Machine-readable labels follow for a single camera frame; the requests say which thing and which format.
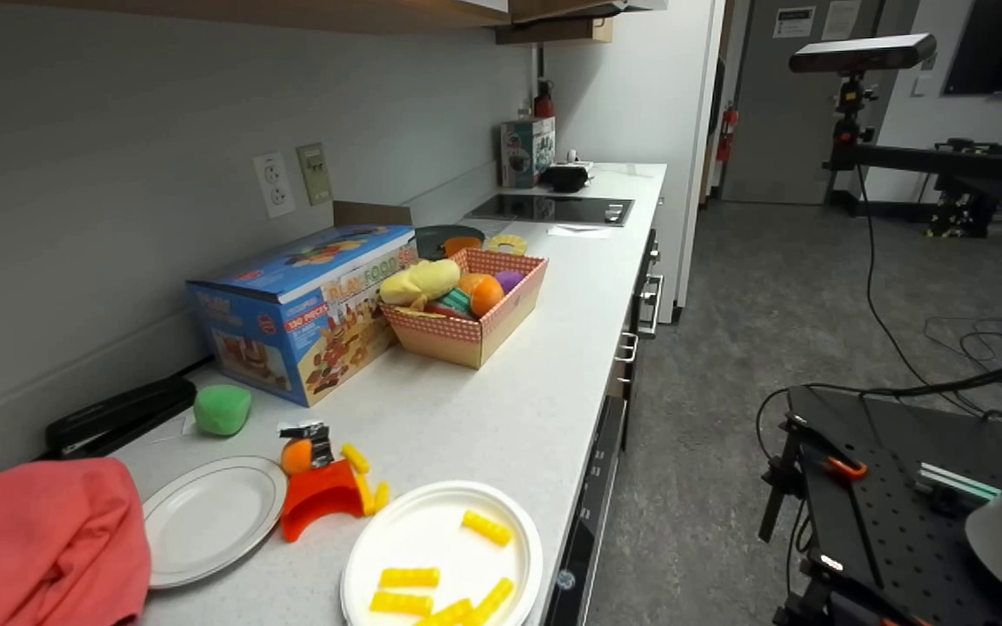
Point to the red checkered food basket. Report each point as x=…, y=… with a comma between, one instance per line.
x=461, y=308

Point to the black frying pan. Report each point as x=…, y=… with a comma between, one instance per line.
x=440, y=242

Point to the black induction cooktop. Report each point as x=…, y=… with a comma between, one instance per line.
x=554, y=208

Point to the black kettle pot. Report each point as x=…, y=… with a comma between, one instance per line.
x=565, y=179

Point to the blue toy food box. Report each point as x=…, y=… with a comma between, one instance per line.
x=304, y=318

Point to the red fries holder toy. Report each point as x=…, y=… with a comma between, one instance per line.
x=325, y=481

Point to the white plate with yellow fries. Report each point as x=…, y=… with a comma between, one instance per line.
x=448, y=555

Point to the black dishwasher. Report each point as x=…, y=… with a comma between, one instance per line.
x=572, y=582

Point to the orange black clamp left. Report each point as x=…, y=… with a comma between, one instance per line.
x=809, y=451

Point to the empty white paper plate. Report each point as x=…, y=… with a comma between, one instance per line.
x=212, y=518

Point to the black stapler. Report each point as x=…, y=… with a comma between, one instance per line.
x=121, y=418

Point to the pink red cloth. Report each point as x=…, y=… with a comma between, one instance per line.
x=72, y=543

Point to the beige wall switch plate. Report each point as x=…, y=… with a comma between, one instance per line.
x=315, y=172

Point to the white wall outlet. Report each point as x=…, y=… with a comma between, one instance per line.
x=277, y=187

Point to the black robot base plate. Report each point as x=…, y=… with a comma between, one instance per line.
x=919, y=538

